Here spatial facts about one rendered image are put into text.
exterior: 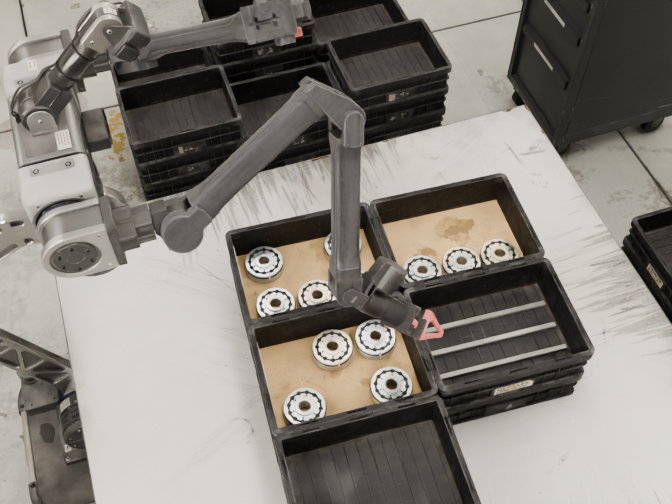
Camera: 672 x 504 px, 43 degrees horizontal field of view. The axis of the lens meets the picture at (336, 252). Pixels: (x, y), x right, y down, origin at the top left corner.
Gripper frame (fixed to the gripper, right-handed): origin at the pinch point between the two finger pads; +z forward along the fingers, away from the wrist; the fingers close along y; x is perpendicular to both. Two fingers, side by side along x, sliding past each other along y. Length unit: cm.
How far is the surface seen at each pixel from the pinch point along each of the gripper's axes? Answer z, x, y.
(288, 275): -11, 0, 49
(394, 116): 43, -75, 119
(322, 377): -3.3, 20.7, 25.8
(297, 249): -9, -8, 54
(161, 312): -29, 24, 74
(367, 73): 30, -87, 128
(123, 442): -33, 56, 53
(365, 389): 4.8, 19.0, 18.2
